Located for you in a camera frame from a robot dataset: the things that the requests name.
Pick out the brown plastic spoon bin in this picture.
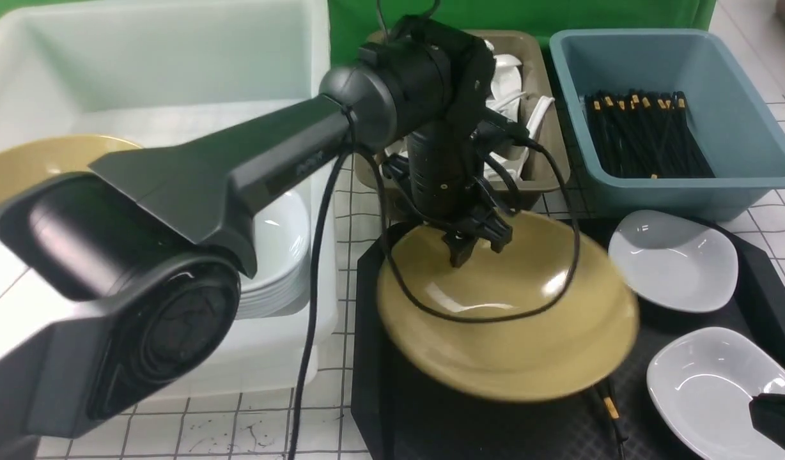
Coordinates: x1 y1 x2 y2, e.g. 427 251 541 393
354 29 571 210

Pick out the yellow noodle bowl stack top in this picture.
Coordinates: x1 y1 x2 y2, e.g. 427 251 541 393
0 134 142 203

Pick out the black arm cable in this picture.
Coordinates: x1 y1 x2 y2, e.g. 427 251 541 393
287 109 582 460

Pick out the white soup spoons pile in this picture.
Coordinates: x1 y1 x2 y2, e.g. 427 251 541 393
383 40 555 183

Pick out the black chopstick gold tip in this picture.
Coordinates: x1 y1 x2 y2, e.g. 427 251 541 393
595 376 628 459

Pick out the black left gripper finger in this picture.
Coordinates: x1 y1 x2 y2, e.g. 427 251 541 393
443 232 478 268
485 220 513 254

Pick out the green backdrop cloth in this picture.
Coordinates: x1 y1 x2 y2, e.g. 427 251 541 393
0 0 717 96

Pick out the white side dish stack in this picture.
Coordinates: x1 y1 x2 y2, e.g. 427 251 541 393
237 191 310 320

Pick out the blue plastic chopstick bin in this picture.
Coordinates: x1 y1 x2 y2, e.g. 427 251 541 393
548 29 785 221

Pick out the large white plastic tub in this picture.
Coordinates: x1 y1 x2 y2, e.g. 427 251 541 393
0 0 339 416

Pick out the black chopsticks bundle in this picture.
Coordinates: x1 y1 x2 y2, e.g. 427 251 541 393
584 89 716 180

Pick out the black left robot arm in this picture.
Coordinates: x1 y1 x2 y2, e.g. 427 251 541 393
0 14 511 459

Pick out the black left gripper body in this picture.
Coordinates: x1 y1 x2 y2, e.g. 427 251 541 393
383 122 512 240

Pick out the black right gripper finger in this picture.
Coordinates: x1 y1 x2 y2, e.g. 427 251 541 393
749 393 785 450

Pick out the black serving tray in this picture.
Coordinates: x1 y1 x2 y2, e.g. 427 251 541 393
351 234 785 459

